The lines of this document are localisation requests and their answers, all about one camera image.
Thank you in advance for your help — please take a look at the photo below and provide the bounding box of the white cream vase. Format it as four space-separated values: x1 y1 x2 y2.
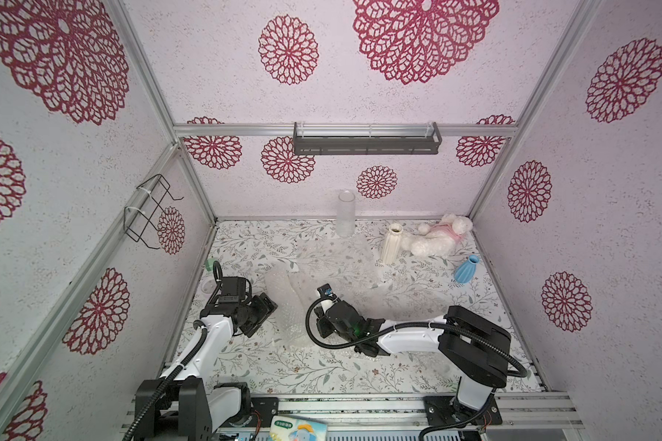
380 222 404 266

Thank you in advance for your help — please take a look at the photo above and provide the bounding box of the clear glass vase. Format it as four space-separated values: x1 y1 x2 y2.
336 189 356 238

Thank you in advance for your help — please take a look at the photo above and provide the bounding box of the blue vase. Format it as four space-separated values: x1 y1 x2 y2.
453 255 481 285

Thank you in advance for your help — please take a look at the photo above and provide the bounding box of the bubble wrap sheet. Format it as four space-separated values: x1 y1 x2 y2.
265 264 318 348

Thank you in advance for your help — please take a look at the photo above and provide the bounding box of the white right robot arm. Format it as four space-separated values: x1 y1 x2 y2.
305 284 530 411

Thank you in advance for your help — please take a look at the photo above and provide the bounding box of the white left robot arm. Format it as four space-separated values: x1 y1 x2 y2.
122 276 277 440

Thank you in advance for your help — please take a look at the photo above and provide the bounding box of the green small box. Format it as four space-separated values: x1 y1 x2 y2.
204 258 216 272

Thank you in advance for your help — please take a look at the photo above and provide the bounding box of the tissue pack with cartoon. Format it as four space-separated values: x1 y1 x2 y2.
268 415 328 441

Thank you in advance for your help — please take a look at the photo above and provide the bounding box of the white plush dog pink shirt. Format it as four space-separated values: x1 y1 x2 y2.
400 214 474 257

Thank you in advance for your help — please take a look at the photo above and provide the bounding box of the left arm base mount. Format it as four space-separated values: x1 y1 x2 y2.
220 397 280 430

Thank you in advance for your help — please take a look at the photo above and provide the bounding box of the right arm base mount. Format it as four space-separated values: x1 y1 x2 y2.
423 395 503 428

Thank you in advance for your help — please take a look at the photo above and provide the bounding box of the black wire wall basket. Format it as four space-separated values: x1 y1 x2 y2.
121 174 183 250

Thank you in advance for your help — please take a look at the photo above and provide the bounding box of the black wall shelf rack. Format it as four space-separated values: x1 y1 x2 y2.
292 123 443 156

